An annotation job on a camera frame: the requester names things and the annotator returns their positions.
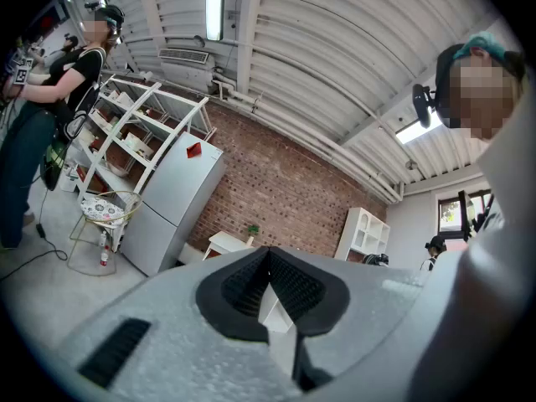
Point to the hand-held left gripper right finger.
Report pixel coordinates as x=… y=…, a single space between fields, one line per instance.
x=368 y=300

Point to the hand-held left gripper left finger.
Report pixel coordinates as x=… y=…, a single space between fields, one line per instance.
x=180 y=329

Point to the white desk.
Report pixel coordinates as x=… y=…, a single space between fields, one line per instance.
x=226 y=241

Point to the white arched cabinet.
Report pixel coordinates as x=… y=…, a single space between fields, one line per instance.
x=364 y=233

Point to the red label bottle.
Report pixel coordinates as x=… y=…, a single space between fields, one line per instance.
x=104 y=258

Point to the white vase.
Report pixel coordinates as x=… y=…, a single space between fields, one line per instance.
x=250 y=240

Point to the dark framed window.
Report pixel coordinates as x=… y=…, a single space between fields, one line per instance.
x=450 y=216

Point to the clear plastic bottle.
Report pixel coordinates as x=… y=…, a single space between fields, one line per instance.
x=103 y=239

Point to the green plant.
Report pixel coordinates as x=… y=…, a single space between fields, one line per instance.
x=253 y=228

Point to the person's white printed shirt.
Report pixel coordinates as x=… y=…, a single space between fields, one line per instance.
x=494 y=274

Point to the black chest-mounted device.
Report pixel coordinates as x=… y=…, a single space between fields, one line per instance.
x=467 y=216

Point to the silver refrigerator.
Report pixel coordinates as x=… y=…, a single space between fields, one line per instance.
x=180 y=199

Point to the patterned seat cushion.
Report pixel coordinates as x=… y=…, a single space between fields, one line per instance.
x=102 y=211

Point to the black power adapter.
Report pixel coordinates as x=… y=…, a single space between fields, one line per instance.
x=41 y=230

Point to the red paper sheet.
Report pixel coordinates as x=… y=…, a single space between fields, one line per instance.
x=194 y=150

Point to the white shelf rack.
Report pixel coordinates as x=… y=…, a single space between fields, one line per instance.
x=125 y=120

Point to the person's head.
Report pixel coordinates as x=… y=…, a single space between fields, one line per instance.
x=481 y=94

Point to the white air conditioner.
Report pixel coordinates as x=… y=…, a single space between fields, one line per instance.
x=186 y=67

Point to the teal hair band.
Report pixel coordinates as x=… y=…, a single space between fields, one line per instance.
x=481 y=42

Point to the black head-worn camera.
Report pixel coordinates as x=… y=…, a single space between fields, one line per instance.
x=423 y=103

